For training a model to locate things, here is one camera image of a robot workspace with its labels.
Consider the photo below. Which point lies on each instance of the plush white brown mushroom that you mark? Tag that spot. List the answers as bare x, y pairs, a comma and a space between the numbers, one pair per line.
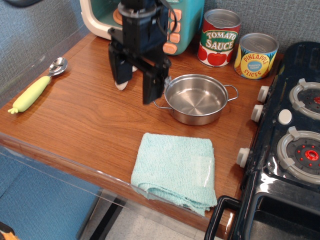
122, 86

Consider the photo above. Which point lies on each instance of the small stainless steel pot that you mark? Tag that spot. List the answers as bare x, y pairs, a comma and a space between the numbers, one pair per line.
197, 99

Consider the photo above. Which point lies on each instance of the pineapple slices can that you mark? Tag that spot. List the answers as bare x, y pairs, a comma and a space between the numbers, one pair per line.
255, 55

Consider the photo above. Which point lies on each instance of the light teal napkin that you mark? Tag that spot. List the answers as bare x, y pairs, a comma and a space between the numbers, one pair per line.
176, 169

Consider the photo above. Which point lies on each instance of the spoon with green handle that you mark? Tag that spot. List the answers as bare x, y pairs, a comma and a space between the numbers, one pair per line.
32, 93

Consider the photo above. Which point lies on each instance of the orange object at corner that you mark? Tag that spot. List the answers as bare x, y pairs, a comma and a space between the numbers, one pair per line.
7, 233

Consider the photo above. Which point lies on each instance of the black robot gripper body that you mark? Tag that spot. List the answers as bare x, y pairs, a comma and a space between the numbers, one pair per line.
143, 34

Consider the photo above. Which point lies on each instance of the black toy stove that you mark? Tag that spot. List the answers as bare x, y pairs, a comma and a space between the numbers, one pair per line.
280, 189

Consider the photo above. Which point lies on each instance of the tomato sauce can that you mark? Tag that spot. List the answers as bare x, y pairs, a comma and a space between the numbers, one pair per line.
220, 30

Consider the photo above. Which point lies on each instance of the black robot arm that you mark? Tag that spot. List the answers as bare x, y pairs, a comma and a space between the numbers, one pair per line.
140, 44

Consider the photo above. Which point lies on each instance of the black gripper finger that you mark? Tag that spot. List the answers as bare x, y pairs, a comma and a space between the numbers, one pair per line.
153, 83
122, 70

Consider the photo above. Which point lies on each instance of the teal toy microwave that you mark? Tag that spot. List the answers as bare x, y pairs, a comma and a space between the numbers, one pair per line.
183, 23

